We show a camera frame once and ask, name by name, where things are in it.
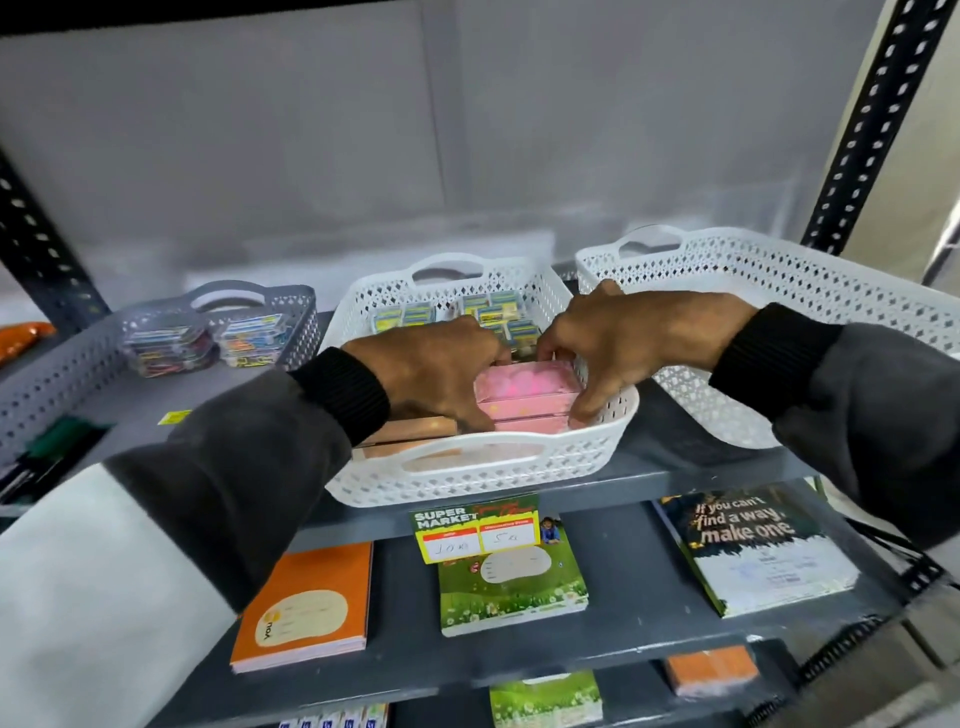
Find stack of dark printed notebooks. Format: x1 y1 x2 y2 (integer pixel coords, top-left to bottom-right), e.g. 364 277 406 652
651 483 861 621

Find person's right forearm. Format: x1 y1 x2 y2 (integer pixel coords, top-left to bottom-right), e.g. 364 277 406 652
708 303 960 558

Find group of small blue-yellow boxes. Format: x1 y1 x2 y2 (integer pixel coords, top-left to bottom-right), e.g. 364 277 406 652
372 290 544 355

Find orange packet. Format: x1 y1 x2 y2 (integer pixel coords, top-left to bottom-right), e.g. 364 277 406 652
0 321 58 366

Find green floral notebook stack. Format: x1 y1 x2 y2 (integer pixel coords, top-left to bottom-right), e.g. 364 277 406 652
489 669 605 728

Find green and black markers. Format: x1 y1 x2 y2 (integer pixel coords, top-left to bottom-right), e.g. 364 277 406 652
0 414 115 505

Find yellow price tag card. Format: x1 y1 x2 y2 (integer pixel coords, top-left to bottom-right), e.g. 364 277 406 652
409 493 543 566

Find grey metal shelf rack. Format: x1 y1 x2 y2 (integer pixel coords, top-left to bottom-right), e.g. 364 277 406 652
0 258 946 728

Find grey perforated basket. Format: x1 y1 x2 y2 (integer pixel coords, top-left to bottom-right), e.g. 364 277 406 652
0 280 321 468

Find clear box of colourful clips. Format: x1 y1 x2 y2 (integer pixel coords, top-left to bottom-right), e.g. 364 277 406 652
216 312 291 369
122 323 216 379

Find pink box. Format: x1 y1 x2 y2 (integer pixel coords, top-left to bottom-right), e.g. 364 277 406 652
473 360 585 422
493 414 580 437

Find person's left forearm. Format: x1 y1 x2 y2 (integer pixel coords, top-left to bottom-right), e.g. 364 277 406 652
0 347 392 728

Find small orange notebook stack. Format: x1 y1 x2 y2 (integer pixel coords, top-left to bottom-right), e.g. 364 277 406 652
663 644 762 699

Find person's left hand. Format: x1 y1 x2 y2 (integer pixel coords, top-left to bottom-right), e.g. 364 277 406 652
341 314 513 434

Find black perforated rack upright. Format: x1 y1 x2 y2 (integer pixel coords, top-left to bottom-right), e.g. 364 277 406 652
799 0 960 258
0 146 114 339

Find person's right hand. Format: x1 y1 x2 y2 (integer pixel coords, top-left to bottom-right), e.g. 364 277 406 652
535 279 760 430

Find tan cardboard box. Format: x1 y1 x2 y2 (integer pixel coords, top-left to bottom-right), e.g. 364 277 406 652
351 416 460 462

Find white perforated basket with boxes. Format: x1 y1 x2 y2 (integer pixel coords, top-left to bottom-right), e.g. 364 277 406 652
318 254 642 510

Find large white perforated basket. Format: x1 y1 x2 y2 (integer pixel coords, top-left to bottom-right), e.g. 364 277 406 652
575 224 960 452

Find row of packaged pens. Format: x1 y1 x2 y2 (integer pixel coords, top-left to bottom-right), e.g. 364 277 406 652
276 702 393 728

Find stack of green notebooks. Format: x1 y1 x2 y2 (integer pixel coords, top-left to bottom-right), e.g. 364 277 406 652
437 516 591 639

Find stack of orange notebooks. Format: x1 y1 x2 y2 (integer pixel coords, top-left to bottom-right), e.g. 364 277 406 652
229 540 375 675

